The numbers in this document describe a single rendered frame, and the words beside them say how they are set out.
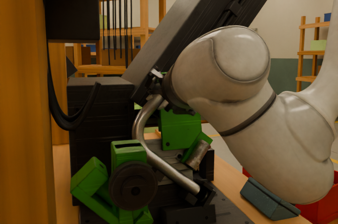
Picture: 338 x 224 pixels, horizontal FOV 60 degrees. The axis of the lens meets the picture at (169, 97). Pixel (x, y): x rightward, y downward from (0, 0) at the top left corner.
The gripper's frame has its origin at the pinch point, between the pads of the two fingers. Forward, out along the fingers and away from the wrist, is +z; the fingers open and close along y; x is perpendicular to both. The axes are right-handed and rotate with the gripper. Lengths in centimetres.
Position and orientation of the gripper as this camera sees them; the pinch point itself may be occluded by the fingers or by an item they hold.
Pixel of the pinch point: (158, 99)
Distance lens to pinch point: 73.4
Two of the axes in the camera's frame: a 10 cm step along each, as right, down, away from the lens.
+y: -7.3, -6.7, -1.2
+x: -6.2, 7.3, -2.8
